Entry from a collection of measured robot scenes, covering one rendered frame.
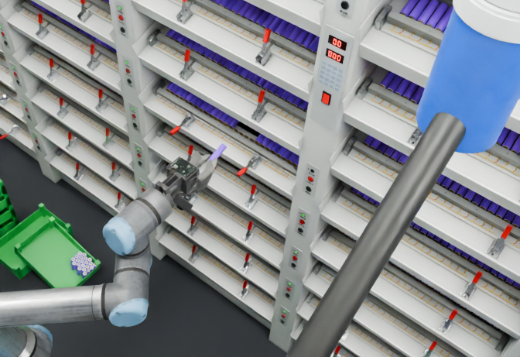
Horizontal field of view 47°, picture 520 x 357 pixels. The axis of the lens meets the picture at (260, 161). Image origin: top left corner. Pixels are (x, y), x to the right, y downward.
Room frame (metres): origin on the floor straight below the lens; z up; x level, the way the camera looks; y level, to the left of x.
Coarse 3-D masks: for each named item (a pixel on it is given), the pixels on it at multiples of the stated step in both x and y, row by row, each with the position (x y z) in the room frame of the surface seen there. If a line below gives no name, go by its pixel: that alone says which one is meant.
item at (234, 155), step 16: (160, 80) 1.48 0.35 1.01; (144, 96) 1.43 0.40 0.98; (160, 112) 1.39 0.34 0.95; (176, 112) 1.38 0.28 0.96; (192, 128) 1.33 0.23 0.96; (208, 128) 1.32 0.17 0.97; (240, 128) 1.32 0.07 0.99; (208, 144) 1.27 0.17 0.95; (224, 144) 1.27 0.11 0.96; (240, 160) 1.21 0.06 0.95; (256, 176) 1.17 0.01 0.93; (272, 176) 1.16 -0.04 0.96; (288, 176) 1.16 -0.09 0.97; (288, 192) 1.11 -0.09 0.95
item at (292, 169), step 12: (168, 96) 1.42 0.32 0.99; (180, 108) 1.39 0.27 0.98; (192, 108) 1.37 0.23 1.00; (204, 120) 1.33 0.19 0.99; (228, 132) 1.29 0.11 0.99; (240, 144) 1.25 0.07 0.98; (252, 144) 1.24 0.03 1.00; (264, 156) 1.21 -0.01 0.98; (276, 156) 1.20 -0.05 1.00; (276, 168) 1.17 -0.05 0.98; (288, 168) 1.16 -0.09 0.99
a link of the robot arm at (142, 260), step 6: (144, 252) 0.82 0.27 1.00; (150, 252) 0.85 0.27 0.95; (120, 258) 0.81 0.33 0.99; (126, 258) 0.80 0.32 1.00; (132, 258) 0.80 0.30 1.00; (138, 258) 0.81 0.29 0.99; (144, 258) 0.82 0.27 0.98; (150, 258) 0.84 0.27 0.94; (120, 264) 0.79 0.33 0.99; (126, 264) 0.79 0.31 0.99; (132, 264) 0.79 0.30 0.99; (138, 264) 0.79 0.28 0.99; (144, 264) 0.80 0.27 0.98; (150, 264) 0.84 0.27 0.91
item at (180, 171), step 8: (184, 160) 1.04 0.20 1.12; (168, 168) 1.01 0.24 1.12; (176, 168) 1.01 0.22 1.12; (184, 168) 1.02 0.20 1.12; (192, 168) 1.02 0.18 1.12; (168, 176) 1.01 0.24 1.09; (176, 176) 0.99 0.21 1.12; (184, 176) 0.99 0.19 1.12; (192, 176) 1.01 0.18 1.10; (160, 184) 0.95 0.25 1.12; (168, 184) 0.97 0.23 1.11; (176, 184) 0.97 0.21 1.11; (184, 184) 0.98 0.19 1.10; (192, 184) 1.01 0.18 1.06; (168, 192) 0.94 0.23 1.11; (176, 192) 0.97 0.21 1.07; (184, 192) 0.98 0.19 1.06; (192, 192) 1.00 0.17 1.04; (168, 200) 0.93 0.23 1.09
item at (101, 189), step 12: (48, 156) 1.80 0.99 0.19; (60, 156) 1.82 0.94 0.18; (60, 168) 1.77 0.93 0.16; (72, 168) 1.77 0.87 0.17; (84, 168) 1.76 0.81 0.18; (84, 180) 1.70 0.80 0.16; (96, 180) 1.70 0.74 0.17; (96, 192) 1.65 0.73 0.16; (108, 192) 1.64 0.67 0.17; (120, 192) 1.64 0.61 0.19; (108, 204) 1.59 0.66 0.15; (120, 204) 1.57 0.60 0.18
